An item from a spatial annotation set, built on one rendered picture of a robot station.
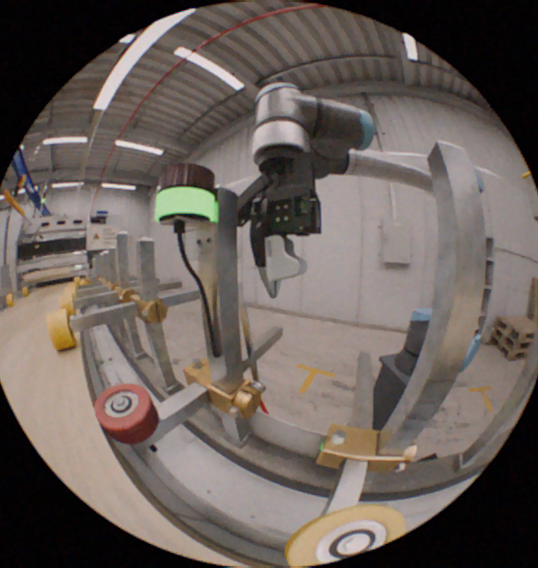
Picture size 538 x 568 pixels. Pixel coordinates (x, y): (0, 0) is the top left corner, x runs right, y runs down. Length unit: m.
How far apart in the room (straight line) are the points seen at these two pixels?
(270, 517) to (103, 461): 0.32
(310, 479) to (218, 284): 0.36
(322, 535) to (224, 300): 0.24
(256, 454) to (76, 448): 0.30
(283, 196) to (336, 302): 2.66
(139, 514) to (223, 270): 0.25
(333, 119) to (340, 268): 2.52
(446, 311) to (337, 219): 2.69
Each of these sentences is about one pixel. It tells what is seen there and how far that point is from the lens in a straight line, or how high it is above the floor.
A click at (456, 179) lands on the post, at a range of 0.17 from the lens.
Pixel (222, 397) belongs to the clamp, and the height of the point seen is 0.86.
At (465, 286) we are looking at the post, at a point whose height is 1.05.
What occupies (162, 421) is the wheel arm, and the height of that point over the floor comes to 0.86.
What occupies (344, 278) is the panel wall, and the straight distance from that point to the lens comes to 2.73.
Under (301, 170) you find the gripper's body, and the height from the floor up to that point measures 1.18.
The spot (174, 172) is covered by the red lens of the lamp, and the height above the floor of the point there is 1.14.
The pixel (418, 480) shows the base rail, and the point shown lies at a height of 0.70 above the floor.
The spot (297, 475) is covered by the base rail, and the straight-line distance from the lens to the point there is 0.38.
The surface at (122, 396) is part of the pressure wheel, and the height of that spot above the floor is 0.90.
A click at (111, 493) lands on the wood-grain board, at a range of 0.20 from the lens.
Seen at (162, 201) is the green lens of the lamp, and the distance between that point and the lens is 0.16.
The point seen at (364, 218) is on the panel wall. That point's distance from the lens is 2.77.
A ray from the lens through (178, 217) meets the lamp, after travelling 0.16.
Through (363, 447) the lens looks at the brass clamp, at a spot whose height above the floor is 0.83.
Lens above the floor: 1.06
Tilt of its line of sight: 9 degrees down
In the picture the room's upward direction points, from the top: straight up
